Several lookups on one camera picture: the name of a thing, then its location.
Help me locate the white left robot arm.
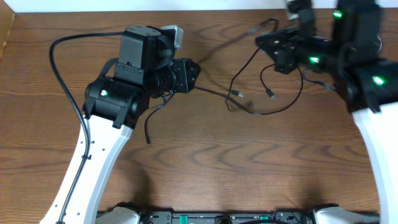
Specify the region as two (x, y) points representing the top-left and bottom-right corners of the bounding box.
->
(43, 25), (200, 223)

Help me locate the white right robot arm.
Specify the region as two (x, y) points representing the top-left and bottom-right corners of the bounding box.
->
(256, 0), (397, 223)

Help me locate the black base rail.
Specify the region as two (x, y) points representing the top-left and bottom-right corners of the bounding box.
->
(139, 209), (315, 224)

